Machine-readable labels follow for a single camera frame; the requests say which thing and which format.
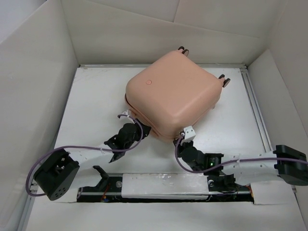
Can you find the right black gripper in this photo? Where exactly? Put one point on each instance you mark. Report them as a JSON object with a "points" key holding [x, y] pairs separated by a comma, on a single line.
{"points": [[183, 144]]}

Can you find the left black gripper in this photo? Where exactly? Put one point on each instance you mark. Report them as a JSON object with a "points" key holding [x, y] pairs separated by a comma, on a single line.
{"points": [[145, 128]]}

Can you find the pink hard-shell suitcase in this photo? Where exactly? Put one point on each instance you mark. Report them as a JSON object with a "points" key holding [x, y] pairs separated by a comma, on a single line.
{"points": [[173, 93]]}

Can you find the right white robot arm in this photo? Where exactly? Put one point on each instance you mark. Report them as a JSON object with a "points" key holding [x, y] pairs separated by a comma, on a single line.
{"points": [[284, 163]]}

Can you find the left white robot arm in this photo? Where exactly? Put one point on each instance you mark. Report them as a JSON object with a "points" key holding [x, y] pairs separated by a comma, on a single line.
{"points": [[80, 167]]}

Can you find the white foam cover block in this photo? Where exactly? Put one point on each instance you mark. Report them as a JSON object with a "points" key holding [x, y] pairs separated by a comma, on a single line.
{"points": [[164, 186]]}

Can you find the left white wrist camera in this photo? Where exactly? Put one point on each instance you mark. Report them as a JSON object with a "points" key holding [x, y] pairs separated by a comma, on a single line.
{"points": [[125, 115]]}

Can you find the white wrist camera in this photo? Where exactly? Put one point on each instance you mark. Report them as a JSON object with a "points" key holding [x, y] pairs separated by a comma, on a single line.
{"points": [[125, 115], [188, 134]]}

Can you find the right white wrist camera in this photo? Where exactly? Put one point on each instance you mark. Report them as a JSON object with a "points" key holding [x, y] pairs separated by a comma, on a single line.
{"points": [[188, 134]]}

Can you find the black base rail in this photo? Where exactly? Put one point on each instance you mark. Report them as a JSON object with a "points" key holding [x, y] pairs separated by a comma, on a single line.
{"points": [[111, 193]]}

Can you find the aluminium frame rail right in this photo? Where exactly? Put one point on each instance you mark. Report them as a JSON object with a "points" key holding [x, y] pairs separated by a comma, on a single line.
{"points": [[256, 110]]}

